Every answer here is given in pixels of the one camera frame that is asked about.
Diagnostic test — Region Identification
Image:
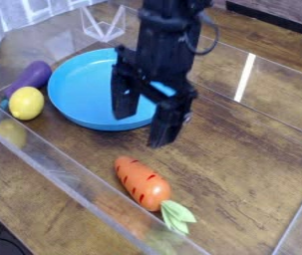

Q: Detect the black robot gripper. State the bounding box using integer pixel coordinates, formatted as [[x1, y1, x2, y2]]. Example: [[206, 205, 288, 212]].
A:
[[111, 9, 200, 148]]

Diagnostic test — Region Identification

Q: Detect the orange toy carrot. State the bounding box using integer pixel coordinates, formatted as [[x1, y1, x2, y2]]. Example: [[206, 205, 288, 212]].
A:
[[115, 155, 196, 235]]

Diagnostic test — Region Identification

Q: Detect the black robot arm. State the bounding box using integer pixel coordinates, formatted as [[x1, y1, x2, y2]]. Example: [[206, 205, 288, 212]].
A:
[[111, 0, 211, 148]]

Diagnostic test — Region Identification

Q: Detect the blue plastic plate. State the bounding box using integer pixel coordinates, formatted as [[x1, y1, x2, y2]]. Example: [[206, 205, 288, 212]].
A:
[[46, 47, 176, 131]]

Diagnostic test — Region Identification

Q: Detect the purple toy eggplant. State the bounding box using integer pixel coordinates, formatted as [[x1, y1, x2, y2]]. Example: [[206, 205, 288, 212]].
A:
[[0, 61, 52, 110]]

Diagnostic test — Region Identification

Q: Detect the yellow toy lemon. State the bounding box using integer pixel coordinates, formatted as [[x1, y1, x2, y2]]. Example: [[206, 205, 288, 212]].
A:
[[8, 87, 44, 121]]

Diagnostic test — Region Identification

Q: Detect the dark baseboard strip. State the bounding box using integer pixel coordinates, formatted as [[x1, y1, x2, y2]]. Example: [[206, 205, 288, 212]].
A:
[[224, 0, 302, 34]]

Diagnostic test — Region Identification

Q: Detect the white patterned curtain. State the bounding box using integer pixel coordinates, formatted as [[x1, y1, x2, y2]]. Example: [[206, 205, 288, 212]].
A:
[[0, 0, 107, 44]]

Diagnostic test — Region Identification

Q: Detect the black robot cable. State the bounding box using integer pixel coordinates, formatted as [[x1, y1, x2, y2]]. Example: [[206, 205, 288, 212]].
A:
[[180, 9, 220, 57]]

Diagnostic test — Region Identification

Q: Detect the clear acrylic enclosure wall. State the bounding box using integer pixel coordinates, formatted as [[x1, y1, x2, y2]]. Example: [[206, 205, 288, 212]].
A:
[[0, 11, 302, 255]]

